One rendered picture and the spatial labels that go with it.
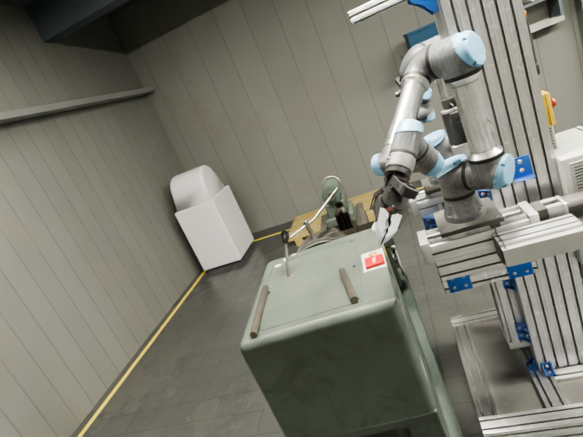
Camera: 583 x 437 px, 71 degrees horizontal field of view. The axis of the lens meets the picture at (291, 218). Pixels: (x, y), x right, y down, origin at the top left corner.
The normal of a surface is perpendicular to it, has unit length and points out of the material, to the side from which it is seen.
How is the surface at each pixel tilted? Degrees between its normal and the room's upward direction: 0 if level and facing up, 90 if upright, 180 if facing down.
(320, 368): 90
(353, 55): 90
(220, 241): 90
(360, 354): 90
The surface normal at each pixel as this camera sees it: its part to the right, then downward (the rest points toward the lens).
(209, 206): -0.18, 0.37
